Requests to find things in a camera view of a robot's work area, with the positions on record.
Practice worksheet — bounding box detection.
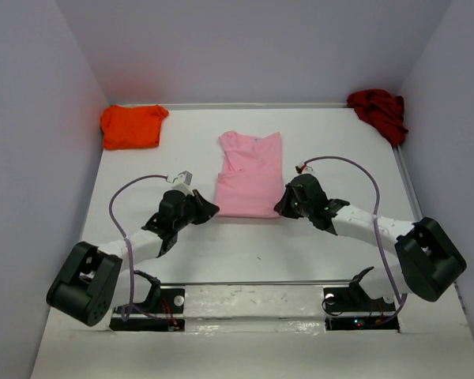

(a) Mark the pink t shirt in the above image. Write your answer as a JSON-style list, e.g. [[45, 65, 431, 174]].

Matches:
[[215, 131, 284, 219]]

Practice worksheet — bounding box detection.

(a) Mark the orange t shirt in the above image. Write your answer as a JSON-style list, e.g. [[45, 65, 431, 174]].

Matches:
[[100, 105, 169, 150]]

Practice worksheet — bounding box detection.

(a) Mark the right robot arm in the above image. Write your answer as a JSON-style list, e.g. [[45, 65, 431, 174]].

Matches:
[[274, 174, 467, 305]]

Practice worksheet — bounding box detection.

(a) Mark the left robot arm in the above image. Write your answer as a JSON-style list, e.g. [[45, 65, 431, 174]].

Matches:
[[46, 189, 220, 327]]

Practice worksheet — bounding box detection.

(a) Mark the dark red t shirt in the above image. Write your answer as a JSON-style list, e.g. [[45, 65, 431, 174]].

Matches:
[[347, 88, 408, 147]]

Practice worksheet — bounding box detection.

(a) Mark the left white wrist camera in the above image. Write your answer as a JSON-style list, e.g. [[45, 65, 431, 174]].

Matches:
[[166, 171, 193, 195]]

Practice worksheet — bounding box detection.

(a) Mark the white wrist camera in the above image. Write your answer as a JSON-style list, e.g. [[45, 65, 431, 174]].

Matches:
[[295, 163, 314, 174], [166, 171, 193, 195]]

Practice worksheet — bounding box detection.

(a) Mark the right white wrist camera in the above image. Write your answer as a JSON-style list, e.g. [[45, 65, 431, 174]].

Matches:
[[295, 163, 314, 174]]

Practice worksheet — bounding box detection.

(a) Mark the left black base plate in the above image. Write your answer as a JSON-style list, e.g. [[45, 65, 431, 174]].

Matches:
[[109, 287, 186, 332]]

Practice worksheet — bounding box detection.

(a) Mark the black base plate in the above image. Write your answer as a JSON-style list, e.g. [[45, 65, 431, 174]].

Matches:
[[109, 287, 186, 332], [322, 287, 400, 332]]

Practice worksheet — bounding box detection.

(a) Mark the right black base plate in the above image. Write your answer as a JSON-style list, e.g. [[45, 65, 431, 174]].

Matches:
[[322, 287, 400, 332]]

